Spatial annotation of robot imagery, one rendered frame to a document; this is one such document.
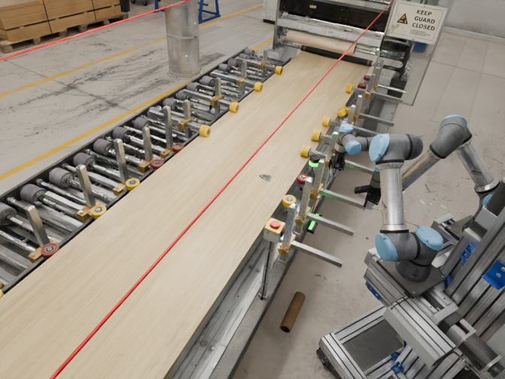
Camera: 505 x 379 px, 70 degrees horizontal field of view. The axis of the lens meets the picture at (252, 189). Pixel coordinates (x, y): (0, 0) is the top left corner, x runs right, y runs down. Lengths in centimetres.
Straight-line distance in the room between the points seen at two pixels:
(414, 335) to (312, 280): 135
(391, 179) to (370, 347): 125
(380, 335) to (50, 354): 185
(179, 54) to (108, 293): 452
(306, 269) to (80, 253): 175
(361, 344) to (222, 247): 113
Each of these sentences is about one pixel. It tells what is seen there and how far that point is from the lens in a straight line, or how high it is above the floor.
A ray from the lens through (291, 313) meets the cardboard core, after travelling 266.
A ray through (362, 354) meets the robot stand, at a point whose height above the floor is 21.
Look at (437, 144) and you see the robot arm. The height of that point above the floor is 147.
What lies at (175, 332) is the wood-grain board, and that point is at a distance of 162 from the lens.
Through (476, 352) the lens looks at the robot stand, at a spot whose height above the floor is 98.
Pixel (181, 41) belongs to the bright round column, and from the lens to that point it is 575.
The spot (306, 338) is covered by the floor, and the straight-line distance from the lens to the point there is 268.
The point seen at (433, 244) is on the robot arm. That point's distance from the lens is 165.
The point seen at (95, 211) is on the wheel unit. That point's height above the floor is 91.
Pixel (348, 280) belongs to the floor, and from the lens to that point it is 304.
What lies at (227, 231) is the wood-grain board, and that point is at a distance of 195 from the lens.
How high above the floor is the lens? 232
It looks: 40 degrees down
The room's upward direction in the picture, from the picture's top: 5 degrees clockwise
